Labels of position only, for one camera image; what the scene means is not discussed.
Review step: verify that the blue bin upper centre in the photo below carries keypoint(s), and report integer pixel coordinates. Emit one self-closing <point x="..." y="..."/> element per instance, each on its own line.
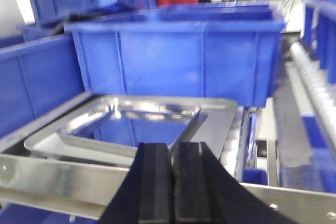
<point x="185" y="52"/>

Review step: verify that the blue bin upper right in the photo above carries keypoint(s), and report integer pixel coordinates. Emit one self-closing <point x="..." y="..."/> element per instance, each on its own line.
<point x="319" y="33"/>

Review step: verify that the steel shelf front rail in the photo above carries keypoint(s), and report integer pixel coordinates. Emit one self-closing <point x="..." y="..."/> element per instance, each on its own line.
<point x="84" y="190"/>

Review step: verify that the blue bin far left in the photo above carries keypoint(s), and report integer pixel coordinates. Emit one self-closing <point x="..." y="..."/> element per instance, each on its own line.
<point x="36" y="77"/>

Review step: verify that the steel roller track rail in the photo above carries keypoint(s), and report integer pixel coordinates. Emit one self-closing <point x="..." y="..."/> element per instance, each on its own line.
<point x="295" y="131"/>

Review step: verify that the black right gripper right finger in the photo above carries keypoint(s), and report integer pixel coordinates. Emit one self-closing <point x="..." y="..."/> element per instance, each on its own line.
<point x="206" y="193"/>

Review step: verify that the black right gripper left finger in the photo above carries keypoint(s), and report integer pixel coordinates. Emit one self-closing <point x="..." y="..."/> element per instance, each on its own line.
<point x="145" y="195"/>

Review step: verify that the silver steel tray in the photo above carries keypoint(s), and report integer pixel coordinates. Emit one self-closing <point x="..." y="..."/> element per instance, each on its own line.
<point x="110" y="128"/>

